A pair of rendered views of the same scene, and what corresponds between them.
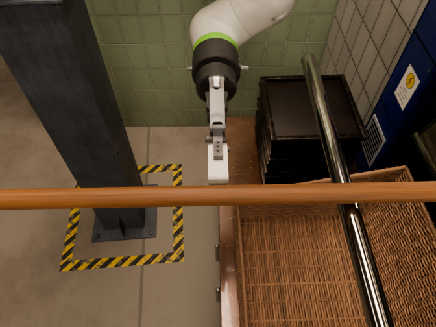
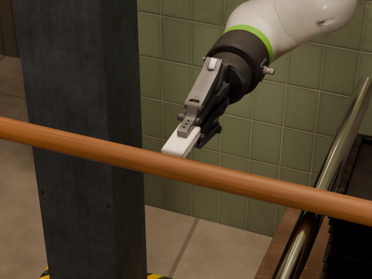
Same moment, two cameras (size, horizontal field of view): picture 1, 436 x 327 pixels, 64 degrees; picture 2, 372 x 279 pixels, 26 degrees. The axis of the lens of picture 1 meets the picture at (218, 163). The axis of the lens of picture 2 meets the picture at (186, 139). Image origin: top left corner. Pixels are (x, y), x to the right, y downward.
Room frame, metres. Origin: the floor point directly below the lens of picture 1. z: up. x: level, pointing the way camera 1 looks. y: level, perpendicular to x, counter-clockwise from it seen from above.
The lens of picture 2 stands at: (-0.51, -0.35, 1.81)
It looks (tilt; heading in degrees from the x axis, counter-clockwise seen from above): 35 degrees down; 23
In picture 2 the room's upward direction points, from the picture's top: straight up
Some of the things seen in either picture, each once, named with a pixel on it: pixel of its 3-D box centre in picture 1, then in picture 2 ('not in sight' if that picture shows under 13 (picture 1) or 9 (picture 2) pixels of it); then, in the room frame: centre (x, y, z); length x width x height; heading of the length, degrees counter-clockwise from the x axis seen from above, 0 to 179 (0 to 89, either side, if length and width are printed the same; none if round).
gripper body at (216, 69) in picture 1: (216, 93); (220, 86); (0.47, 0.00, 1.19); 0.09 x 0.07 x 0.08; 1
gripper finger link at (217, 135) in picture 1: (217, 141); (188, 118); (0.34, 0.00, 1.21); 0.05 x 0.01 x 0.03; 1
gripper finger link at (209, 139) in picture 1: (217, 115); (204, 101); (0.41, 0.00, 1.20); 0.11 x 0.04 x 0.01; 1
